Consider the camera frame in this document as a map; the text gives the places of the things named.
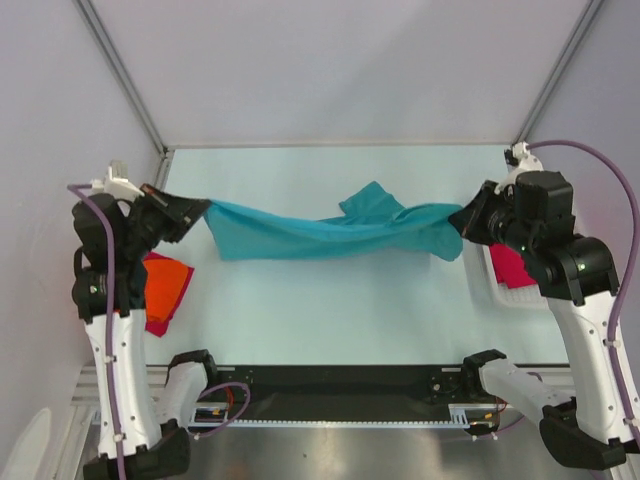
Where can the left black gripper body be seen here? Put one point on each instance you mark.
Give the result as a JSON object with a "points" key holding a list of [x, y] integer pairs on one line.
{"points": [[155, 217]]}

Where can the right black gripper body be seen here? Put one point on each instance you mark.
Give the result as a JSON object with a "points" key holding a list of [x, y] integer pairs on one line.
{"points": [[492, 220]]}

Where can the white plastic mesh basket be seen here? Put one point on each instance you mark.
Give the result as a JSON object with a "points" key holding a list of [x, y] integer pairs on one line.
{"points": [[524, 298]]}

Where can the teal t shirt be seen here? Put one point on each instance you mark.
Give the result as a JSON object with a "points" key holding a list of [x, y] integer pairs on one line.
{"points": [[372, 220]]}

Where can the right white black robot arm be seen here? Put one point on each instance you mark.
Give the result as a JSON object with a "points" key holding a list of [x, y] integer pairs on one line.
{"points": [[532, 216]]}

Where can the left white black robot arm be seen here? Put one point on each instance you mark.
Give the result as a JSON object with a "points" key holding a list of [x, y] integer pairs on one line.
{"points": [[141, 436]]}

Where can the red t shirt in basket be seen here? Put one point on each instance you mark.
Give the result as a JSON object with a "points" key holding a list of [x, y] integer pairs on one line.
{"points": [[509, 268]]}

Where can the orange t shirt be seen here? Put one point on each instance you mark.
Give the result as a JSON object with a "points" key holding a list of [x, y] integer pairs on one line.
{"points": [[162, 292]]}

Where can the magenta t shirt on table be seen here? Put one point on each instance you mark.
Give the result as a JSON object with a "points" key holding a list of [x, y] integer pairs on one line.
{"points": [[160, 325]]}

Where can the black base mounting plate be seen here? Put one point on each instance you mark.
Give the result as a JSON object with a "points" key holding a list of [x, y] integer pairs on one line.
{"points": [[355, 392]]}

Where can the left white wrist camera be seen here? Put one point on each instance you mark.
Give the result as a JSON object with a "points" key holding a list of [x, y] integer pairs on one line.
{"points": [[116, 183]]}

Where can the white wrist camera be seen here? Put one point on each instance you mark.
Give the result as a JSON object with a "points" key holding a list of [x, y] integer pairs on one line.
{"points": [[116, 183], [519, 159]]}

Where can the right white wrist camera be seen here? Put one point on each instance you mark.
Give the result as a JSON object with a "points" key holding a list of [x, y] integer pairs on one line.
{"points": [[519, 159]]}

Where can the aluminium frame rail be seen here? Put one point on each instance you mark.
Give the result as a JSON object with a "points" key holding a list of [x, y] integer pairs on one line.
{"points": [[87, 393]]}

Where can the white slotted cable duct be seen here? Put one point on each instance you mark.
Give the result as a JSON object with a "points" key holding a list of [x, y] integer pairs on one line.
{"points": [[461, 417]]}

